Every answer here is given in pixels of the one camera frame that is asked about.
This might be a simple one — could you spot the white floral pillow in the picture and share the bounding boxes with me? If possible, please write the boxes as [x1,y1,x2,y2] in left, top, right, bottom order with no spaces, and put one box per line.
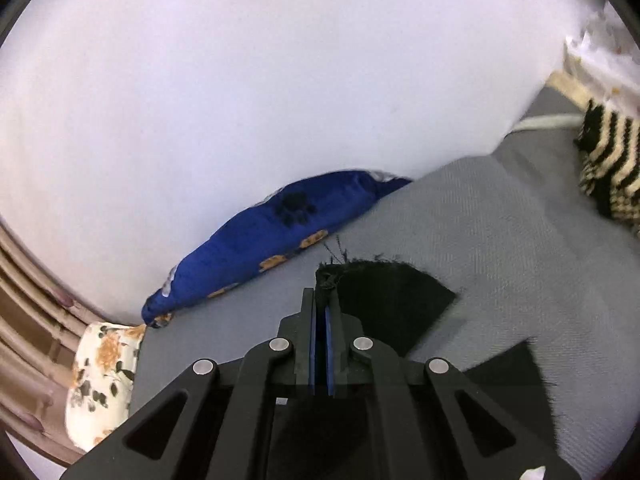
[65,322,147,453]

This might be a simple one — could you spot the blue paw print pillow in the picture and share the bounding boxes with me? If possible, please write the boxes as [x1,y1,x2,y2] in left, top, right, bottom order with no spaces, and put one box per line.
[141,170,415,330]

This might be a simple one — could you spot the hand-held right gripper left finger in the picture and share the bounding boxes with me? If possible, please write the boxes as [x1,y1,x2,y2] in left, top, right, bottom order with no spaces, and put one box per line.
[60,288,318,480]

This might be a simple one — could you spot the black cream striped cloth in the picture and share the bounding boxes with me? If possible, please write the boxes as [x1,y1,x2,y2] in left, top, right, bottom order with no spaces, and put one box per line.
[572,99,640,238]

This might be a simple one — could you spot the light wooden bed frame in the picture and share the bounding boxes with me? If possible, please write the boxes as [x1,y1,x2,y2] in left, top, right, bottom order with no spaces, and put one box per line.
[545,71,593,111]

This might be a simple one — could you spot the grey bed sheet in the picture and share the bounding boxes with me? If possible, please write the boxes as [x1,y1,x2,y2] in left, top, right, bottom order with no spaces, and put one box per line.
[127,85,640,480]

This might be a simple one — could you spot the black pants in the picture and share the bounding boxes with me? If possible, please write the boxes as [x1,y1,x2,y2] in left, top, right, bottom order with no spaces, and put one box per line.
[265,237,563,480]

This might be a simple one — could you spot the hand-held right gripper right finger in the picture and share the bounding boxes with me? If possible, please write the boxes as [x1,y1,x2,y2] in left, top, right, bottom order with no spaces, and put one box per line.
[324,293,584,480]

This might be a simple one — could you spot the white cable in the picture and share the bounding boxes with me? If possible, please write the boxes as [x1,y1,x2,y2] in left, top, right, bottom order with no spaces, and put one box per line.
[510,114,586,133]

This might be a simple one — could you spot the white printed cloth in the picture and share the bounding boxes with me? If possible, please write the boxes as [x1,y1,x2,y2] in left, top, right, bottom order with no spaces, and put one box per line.
[564,2,640,116]

